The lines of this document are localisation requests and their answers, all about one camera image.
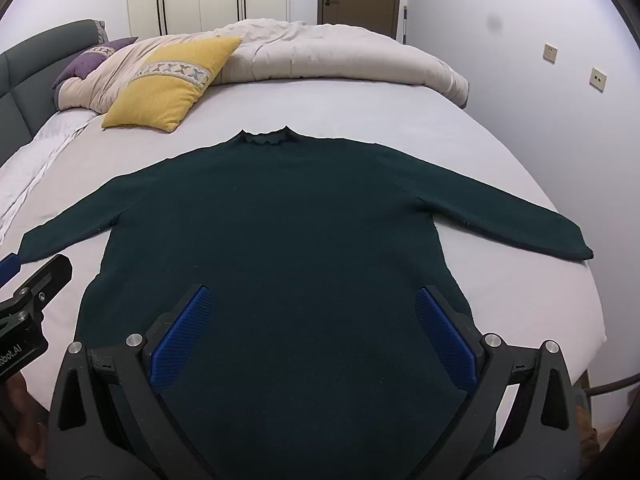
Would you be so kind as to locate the beige duvet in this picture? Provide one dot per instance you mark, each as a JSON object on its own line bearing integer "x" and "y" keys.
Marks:
{"x": 325, "y": 55}

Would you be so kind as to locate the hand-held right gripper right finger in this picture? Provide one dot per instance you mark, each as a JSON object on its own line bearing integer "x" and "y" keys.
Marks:
{"x": 445, "y": 335}

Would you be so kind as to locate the dark green sweater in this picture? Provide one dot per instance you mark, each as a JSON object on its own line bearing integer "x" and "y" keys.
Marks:
{"x": 300, "y": 235}

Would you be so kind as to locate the grey padded headboard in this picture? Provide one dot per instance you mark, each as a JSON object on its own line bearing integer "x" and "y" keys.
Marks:
{"x": 30, "y": 75}

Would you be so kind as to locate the beige wall socket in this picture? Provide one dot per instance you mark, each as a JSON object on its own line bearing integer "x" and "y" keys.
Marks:
{"x": 598, "y": 79}

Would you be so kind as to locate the purple pillow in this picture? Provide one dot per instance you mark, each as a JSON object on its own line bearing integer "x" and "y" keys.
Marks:
{"x": 82, "y": 64}

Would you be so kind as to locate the person's left hand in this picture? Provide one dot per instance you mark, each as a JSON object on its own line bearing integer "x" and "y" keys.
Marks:
{"x": 25, "y": 420}

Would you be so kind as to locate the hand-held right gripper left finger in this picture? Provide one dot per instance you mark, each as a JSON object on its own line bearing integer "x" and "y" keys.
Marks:
{"x": 182, "y": 340}

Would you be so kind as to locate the bed with white sheet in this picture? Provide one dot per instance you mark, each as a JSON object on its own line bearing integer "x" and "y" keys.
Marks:
{"x": 375, "y": 120}

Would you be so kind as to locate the white pillow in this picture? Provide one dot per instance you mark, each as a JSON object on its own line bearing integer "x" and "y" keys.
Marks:
{"x": 40, "y": 170}

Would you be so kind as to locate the yellow pillow with patterned band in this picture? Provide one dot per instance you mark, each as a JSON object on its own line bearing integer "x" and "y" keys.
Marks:
{"x": 150, "y": 107}

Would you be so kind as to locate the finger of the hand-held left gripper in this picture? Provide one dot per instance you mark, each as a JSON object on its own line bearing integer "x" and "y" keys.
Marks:
{"x": 9, "y": 267}
{"x": 50, "y": 275}

